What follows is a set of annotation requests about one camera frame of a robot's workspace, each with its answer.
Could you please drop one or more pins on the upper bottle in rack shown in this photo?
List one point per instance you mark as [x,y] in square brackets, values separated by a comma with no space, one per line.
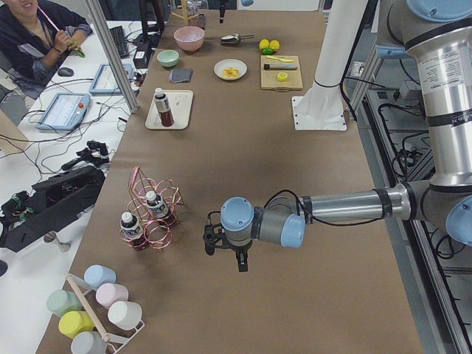
[158,208]

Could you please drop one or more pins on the near teach pendant tablet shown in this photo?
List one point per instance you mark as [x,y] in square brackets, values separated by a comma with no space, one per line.
[65,112]

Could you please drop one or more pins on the grey cup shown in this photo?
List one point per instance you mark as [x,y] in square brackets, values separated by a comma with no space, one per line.
[89,342]

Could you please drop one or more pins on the cream rabbit tray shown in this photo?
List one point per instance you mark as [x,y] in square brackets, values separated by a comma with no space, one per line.
[180,105]

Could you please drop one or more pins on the black keyboard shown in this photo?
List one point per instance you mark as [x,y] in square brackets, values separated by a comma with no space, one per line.
[120,42]

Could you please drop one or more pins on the green cup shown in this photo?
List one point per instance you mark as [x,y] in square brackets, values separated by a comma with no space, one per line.
[61,302]

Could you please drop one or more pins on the lower bottle in rack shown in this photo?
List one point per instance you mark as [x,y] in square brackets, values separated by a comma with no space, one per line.
[132,231]

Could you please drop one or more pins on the seated person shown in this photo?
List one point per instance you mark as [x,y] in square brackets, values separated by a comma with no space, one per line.
[36,37]

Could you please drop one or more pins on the white cup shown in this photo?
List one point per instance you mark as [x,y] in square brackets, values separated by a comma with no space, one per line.
[125,315]

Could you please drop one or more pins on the grey folded cloth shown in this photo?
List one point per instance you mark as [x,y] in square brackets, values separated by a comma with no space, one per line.
[180,75]

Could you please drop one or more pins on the yellow cup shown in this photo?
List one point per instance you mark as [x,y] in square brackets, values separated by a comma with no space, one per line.
[74,322]

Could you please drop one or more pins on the green lime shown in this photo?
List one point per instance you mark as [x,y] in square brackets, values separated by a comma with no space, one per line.
[267,51]

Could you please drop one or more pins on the whole lemon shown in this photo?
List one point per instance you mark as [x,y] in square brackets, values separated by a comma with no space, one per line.
[263,44]
[274,45]

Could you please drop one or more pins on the white round plate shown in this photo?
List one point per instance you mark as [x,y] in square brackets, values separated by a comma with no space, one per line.
[222,64]

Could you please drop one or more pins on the steel cylinder black cap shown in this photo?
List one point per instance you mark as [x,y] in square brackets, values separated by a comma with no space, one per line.
[268,66]

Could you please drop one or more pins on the green bowl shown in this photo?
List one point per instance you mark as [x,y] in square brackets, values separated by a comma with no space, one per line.
[168,58]

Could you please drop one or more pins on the lower whole lemon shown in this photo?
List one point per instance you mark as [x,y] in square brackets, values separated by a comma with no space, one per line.
[274,45]

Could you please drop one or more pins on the aluminium frame post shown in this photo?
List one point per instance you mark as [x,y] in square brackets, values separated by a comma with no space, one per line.
[101,27]

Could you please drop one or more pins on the upper whole lemon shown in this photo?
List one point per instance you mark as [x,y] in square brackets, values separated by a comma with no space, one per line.
[263,44]

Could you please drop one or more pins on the braided glazed donut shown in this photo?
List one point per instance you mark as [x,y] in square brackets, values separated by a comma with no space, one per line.
[230,73]

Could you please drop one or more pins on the yellow plastic knife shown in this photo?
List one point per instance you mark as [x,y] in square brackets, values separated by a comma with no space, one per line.
[284,60]

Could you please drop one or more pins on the white wooden cup rack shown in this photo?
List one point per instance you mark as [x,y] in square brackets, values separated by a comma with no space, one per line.
[114,341]

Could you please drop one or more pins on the blue cup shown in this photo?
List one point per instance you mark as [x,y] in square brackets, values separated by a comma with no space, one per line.
[97,275]

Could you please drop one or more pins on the bamboo cutting board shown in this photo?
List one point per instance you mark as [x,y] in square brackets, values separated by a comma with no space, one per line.
[268,78]

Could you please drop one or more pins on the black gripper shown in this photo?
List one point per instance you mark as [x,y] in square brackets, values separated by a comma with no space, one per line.
[223,8]
[237,251]

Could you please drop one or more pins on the pink cup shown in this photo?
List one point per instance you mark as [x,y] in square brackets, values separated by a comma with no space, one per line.
[109,293]

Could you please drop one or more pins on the metal scoop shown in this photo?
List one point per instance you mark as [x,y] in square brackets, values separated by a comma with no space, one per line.
[234,39]

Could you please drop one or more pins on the black power adapter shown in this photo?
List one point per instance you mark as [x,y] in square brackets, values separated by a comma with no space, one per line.
[142,55]

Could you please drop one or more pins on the half lemon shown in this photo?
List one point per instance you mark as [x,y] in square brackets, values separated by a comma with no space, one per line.
[282,76]

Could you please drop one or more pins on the far teach pendant tablet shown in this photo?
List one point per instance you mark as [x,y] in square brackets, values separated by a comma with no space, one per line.
[104,82]

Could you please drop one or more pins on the computer mouse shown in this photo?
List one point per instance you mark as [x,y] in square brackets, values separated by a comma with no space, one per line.
[65,72]

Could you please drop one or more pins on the teach pendant tablet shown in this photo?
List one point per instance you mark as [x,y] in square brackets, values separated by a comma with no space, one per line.
[65,112]
[104,82]

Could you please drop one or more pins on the copper wire bottle rack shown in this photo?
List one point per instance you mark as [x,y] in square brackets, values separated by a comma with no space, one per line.
[158,236]

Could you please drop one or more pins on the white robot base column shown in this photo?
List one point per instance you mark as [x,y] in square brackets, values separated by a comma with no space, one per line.
[321,108]

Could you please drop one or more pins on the dark drink bottle on tray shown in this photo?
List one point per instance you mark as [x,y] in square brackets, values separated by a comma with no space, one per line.
[163,107]

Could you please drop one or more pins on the pink bowl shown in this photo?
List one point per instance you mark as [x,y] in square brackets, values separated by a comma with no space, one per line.
[189,38]

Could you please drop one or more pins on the bottle in rack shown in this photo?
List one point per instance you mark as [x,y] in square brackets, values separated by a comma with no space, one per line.
[158,208]
[132,231]

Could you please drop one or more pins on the black handheld controller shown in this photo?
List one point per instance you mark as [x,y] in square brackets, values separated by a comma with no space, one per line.
[96,153]

